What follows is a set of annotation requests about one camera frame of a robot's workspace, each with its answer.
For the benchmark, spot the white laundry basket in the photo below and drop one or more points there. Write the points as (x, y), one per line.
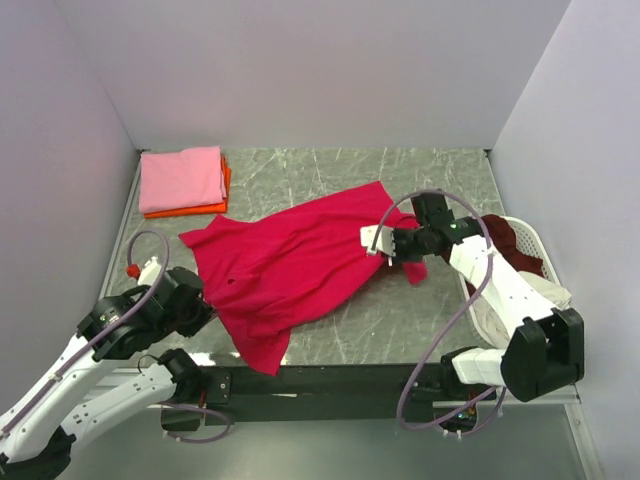
(524, 283)

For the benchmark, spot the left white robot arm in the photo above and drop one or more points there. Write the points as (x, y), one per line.
(42, 430)

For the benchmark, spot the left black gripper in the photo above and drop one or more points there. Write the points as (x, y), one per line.
(203, 313)

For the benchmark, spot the folded pink t-shirt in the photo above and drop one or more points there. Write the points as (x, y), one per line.
(190, 177)

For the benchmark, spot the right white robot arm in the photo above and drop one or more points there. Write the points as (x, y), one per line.
(546, 344)

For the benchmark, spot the folded orange t-shirt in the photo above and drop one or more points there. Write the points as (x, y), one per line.
(205, 209)

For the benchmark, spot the aluminium frame rail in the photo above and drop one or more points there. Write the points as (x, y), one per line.
(178, 367)

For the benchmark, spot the dark maroon t-shirt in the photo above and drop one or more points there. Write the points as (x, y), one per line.
(518, 243)

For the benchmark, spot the cream white t-shirt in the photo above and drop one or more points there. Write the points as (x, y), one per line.
(488, 323)

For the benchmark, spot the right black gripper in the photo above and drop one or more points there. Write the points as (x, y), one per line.
(399, 257)

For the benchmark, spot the crimson red t-shirt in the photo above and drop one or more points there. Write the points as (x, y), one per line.
(290, 268)

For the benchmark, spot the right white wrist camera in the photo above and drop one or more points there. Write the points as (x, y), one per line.
(377, 240)

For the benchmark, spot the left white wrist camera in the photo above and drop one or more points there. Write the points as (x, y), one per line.
(146, 274)

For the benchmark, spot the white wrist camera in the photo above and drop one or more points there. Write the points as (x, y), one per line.
(377, 240)
(146, 274)

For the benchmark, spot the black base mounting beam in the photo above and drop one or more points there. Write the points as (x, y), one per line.
(326, 392)

